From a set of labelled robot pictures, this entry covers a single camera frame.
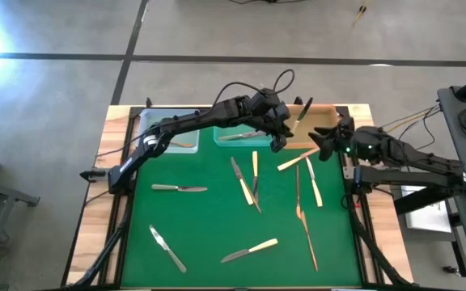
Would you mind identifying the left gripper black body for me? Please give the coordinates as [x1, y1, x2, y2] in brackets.
[266, 100, 292, 154]

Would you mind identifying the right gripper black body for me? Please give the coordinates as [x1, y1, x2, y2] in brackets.
[317, 128, 358, 162]

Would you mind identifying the cream-handled table knife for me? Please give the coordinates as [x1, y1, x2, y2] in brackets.
[305, 156, 324, 208]
[230, 156, 255, 206]
[277, 147, 321, 172]
[251, 150, 260, 203]
[290, 96, 314, 133]
[220, 238, 279, 264]

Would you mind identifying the grey-handled table knife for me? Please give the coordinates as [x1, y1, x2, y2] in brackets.
[148, 224, 188, 274]
[150, 183, 209, 193]
[218, 130, 267, 141]

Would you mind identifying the orange plastic bin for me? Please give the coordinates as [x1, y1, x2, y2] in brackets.
[283, 103, 341, 150]

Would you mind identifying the teal plastic bin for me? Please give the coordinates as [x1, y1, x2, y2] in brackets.
[212, 124, 274, 147]

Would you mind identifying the white box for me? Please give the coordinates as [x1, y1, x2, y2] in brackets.
[401, 184, 453, 234]

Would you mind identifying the yellow and black tool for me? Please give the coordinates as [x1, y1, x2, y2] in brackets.
[352, 0, 371, 26]

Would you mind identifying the clear plastic bin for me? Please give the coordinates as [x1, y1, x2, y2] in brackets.
[138, 108, 200, 154]

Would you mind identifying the green table mat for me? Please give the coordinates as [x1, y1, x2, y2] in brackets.
[120, 105, 363, 289]

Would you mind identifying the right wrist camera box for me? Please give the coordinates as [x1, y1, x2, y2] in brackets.
[337, 116, 356, 131]

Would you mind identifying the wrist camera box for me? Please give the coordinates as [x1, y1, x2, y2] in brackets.
[337, 116, 356, 131]
[250, 87, 283, 118]

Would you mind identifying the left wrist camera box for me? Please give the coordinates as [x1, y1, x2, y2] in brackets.
[250, 87, 283, 118]

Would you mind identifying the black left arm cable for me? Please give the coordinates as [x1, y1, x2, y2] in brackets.
[211, 68, 297, 108]

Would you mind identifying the yellow cable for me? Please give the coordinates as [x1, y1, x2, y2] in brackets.
[378, 105, 440, 130]

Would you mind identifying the thin black cable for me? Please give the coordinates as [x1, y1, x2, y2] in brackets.
[396, 103, 440, 151]

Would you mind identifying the black aluminium table frame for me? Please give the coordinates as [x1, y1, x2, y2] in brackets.
[61, 103, 414, 291]

